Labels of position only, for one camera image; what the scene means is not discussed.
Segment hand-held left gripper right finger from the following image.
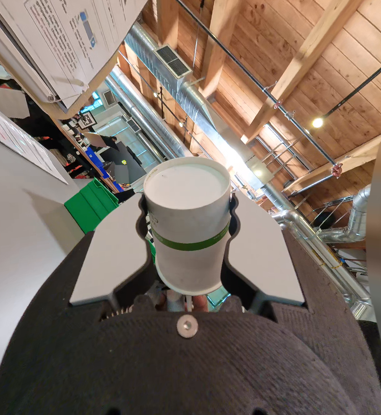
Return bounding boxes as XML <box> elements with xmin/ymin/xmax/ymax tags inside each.
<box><xmin>220</xmin><ymin>193</ymin><xmax>306</xmax><ymax>315</ymax></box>

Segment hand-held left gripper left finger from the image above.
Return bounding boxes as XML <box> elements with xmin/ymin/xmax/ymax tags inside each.
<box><xmin>69</xmin><ymin>194</ymin><xmax>157</xmax><ymax>314</ymax></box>

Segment green plastic bin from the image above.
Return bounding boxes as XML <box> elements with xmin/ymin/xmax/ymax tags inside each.
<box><xmin>64</xmin><ymin>177</ymin><xmax>157</xmax><ymax>257</ymax></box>

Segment white paper cup green band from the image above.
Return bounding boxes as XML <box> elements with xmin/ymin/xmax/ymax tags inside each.
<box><xmin>143</xmin><ymin>157</ymin><xmax>232</xmax><ymax>296</ymax></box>

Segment wooden top desk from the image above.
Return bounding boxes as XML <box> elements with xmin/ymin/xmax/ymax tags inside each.
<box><xmin>51</xmin><ymin>117</ymin><xmax>120</xmax><ymax>192</ymax></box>

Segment large black monitor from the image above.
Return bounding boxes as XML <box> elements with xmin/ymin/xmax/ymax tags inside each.
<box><xmin>113</xmin><ymin>141</ymin><xmax>146</xmax><ymax>184</ymax></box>

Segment blue plastic bin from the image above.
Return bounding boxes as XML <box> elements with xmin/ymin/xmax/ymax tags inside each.
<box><xmin>87</xmin><ymin>146</ymin><xmax>110</xmax><ymax>177</ymax></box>

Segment black white marker board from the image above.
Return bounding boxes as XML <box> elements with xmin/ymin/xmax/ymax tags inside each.
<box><xmin>77</xmin><ymin>112</ymin><xmax>97</xmax><ymax>129</ymax></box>

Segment laminated paper sheet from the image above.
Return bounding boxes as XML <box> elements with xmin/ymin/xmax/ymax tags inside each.
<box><xmin>0</xmin><ymin>99</ymin><xmax>69</xmax><ymax>185</ymax></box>

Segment white leaning panel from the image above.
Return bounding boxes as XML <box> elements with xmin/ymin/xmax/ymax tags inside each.
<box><xmin>0</xmin><ymin>86</ymin><xmax>31</xmax><ymax>119</ymax></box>

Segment wooden document stand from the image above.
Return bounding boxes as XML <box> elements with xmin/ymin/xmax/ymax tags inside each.
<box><xmin>0</xmin><ymin>0</ymin><xmax>149</xmax><ymax>120</ymax></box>

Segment printed instruction sheet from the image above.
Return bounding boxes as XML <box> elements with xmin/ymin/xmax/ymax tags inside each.
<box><xmin>0</xmin><ymin>0</ymin><xmax>149</xmax><ymax>109</ymax></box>

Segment silver air duct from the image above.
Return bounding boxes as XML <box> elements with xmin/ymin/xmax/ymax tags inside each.
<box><xmin>124</xmin><ymin>23</ymin><xmax>377</xmax><ymax>321</ymax></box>
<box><xmin>104</xmin><ymin>66</ymin><xmax>191</xmax><ymax>159</ymax></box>

